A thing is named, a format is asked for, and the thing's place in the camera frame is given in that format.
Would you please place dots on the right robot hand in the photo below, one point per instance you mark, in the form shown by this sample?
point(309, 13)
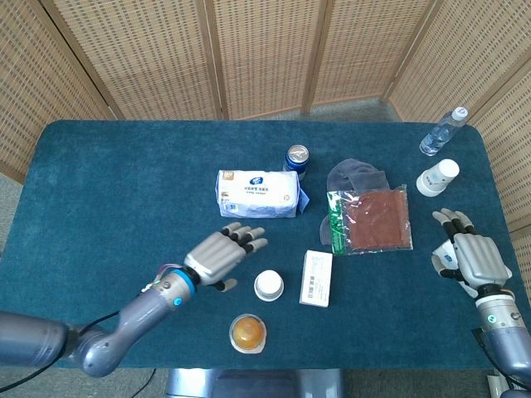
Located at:
point(481, 259)

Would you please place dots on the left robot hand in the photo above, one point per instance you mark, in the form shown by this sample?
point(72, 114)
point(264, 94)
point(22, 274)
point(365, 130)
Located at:
point(217, 253)

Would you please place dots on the white paper cup blue flower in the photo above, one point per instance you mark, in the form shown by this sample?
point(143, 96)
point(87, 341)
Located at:
point(269, 301)
point(269, 282)

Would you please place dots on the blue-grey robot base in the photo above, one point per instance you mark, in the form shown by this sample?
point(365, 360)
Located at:
point(253, 383)

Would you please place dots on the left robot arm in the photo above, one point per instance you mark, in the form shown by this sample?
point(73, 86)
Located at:
point(141, 307)

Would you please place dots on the white blue tissue pack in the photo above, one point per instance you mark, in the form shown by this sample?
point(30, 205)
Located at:
point(257, 192)

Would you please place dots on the orange fruit jelly cup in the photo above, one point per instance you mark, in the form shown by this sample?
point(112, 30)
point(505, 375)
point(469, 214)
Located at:
point(248, 333)

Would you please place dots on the white cardboard box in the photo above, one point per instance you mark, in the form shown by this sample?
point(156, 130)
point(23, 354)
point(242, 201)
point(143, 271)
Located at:
point(316, 280)

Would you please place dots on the brown cloth in clear bag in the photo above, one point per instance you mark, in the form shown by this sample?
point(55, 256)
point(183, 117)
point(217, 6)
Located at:
point(377, 219)

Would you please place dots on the blue drink can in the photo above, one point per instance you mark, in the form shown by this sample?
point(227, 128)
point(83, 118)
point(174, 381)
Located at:
point(297, 159)

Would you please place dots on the clear plastic water bottle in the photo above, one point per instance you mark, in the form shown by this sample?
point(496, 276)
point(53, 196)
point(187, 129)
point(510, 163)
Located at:
point(439, 134)

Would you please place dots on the teal tablecloth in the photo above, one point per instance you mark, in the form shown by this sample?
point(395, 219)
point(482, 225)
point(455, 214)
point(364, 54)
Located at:
point(124, 145)

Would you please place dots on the grey socks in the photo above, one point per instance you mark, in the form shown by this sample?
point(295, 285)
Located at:
point(357, 176)

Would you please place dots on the woven rattan folding screen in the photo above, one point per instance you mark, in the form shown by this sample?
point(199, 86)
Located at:
point(265, 54)

